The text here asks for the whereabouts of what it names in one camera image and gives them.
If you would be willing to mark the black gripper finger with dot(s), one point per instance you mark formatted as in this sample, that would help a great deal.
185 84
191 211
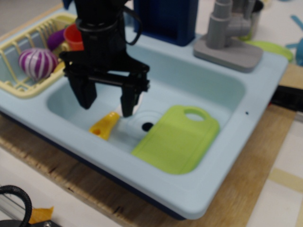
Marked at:
84 90
129 99

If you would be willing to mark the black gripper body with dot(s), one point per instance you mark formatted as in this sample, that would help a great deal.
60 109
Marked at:
104 59

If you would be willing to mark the yellow handled toy knife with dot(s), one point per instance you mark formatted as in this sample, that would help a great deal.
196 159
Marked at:
103 127

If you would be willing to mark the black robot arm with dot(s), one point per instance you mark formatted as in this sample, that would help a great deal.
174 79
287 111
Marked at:
102 15

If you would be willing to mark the green plastic cutting board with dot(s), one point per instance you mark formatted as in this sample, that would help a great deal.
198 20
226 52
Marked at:
179 140

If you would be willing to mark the wooden base board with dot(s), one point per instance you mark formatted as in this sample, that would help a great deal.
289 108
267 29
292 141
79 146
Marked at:
264 188

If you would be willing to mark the yellow toy in rack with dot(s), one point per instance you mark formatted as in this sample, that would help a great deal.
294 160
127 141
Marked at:
59 67

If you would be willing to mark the orange plastic cup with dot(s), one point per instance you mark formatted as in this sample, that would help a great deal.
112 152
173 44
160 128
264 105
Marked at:
73 38

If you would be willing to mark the purple toy eggplant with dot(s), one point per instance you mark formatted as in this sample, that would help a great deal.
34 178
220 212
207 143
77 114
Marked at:
55 39

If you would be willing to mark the light blue toy sink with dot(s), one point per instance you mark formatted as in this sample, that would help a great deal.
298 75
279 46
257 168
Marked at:
178 79

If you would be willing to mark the purple striped toy onion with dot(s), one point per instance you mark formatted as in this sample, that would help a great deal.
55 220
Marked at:
37 63

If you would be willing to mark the cream dish rack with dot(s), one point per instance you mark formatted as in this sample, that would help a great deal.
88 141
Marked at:
13 79

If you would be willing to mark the dark blue plastic box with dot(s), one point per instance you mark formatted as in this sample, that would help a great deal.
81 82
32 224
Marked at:
172 21

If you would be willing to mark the grey toy faucet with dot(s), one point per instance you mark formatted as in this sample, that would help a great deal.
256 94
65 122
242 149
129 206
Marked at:
220 46

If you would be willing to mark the yellow tape piece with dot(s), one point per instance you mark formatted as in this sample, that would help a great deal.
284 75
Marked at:
41 214

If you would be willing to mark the steel pot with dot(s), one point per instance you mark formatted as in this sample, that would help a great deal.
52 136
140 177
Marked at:
238 8

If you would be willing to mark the green plastic plate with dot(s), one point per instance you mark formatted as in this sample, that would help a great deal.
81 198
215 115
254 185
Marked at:
273 48

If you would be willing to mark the black clamp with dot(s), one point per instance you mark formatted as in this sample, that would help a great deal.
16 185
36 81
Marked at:
288 97

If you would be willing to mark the blue plastic cup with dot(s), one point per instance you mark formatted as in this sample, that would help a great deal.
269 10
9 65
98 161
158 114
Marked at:
299 53

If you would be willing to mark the blue plastic utensil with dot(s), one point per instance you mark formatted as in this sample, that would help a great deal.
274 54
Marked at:
297 20

